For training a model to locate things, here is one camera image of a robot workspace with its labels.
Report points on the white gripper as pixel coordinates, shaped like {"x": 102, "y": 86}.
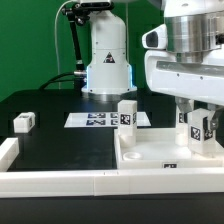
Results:
{"x": 202, "y": 82}

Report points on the white square table top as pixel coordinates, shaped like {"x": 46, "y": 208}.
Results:
{"x": 155, "y": 148}

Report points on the white marker sheet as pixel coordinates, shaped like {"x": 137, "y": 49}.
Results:
{"x": 92, "y": 119}

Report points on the white front fence bar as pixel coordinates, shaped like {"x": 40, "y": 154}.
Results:
{"x": 111, "y": 182}

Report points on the white fence bar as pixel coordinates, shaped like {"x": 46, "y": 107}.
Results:
{"x": 9, "y": 150}
{"x": 111, "y": 182}

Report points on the white left fence bar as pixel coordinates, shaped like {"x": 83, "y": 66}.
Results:
{"x": 9, "y": 150}

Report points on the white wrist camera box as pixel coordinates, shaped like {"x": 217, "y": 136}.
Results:
{"x": 156, "y": 38}

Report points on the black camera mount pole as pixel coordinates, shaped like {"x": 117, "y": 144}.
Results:
{"x": 76, "y": 17}

